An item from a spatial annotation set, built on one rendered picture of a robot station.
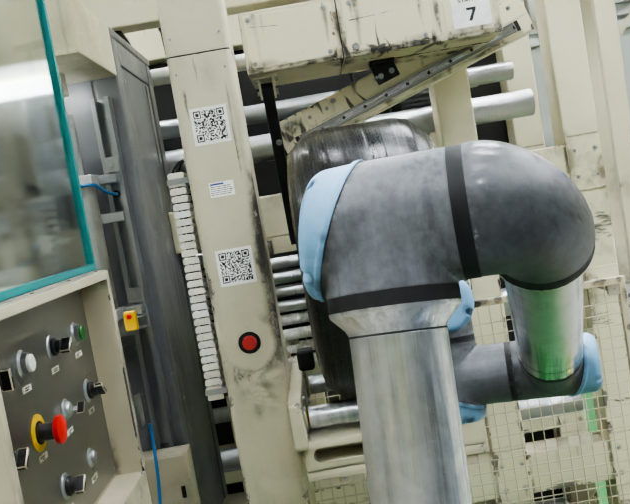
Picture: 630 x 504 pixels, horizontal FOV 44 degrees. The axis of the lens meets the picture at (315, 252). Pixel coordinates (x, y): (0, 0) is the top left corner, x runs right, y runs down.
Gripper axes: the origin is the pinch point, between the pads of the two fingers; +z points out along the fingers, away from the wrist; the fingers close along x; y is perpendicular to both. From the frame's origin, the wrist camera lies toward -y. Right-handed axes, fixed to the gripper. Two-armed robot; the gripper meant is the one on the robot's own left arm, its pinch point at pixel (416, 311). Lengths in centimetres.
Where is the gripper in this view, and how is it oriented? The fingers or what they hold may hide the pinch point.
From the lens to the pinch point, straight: 133.5
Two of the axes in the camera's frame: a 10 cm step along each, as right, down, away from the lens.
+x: -9.9, 1.7, 0.1
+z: 0.2, 0.5, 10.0
